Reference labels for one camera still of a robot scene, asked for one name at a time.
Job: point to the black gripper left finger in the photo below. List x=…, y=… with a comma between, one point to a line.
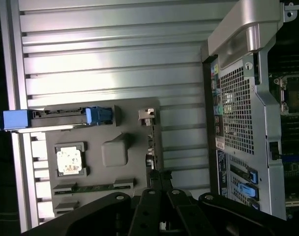
x=90, y=216

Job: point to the grey parts rack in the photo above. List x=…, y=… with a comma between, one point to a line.
x=115, y=152

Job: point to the green RAM stick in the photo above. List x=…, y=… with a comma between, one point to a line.
x=95, y=188

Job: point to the silver CPU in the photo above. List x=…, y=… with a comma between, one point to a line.
x=69, y=159

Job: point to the CPU socket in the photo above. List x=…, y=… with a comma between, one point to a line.
x=297, y=96

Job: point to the green motherboard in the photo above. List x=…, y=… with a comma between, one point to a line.
x=294, y=167

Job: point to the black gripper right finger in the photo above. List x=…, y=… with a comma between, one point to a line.
x=225, y=216

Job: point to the silver hard disk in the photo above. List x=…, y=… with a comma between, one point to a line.
x=58, y=120

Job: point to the open PC case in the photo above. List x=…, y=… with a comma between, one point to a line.
x=238, y=110

